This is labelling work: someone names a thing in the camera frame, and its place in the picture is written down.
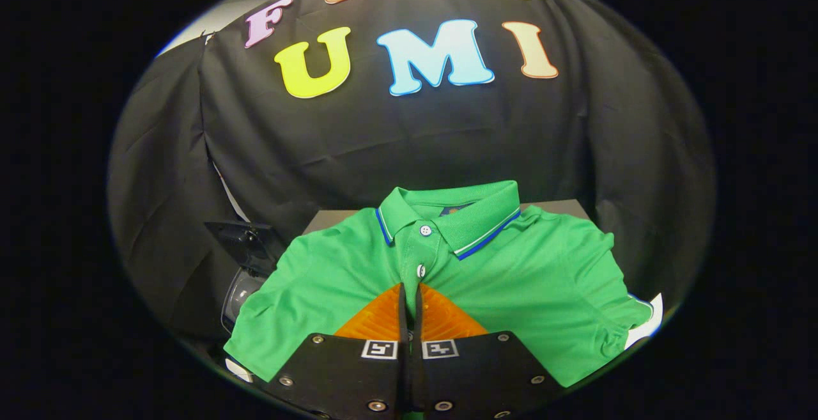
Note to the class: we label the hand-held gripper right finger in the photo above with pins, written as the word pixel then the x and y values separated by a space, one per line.
pixel 473 375

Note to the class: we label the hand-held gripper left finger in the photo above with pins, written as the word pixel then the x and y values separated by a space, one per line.
pixel 345 375

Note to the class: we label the green polo shirt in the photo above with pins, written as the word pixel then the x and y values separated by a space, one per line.
pixel 530 279

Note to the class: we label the beige cabinet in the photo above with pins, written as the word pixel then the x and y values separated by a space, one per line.
pixel 332 218

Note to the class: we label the white paper sheet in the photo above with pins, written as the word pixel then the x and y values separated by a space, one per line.
pixel 648 324

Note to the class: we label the black backdrop cloth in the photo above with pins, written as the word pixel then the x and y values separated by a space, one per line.
pixel 383 139

